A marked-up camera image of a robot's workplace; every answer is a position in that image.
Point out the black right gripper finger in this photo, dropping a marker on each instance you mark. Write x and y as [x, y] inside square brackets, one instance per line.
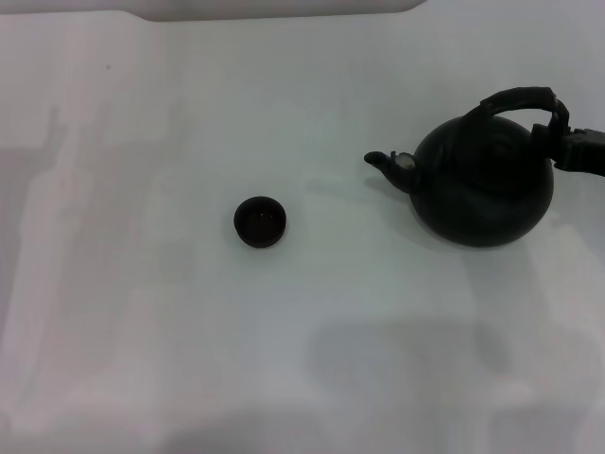
[588, 137]
[586, 161]

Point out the dark brown round teacup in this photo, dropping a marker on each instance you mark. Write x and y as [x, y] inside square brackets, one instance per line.
[260, 222]

